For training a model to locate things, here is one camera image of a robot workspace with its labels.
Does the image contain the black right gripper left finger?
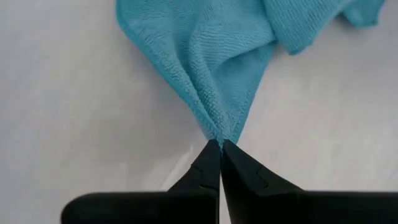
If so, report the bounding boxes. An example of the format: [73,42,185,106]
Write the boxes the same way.
[60,139,221,224]

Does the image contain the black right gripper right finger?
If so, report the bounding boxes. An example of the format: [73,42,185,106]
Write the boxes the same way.
[221,139,398,224]

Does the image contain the light blue microfibre towel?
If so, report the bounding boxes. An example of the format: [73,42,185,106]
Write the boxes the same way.
[115,0,386,147]

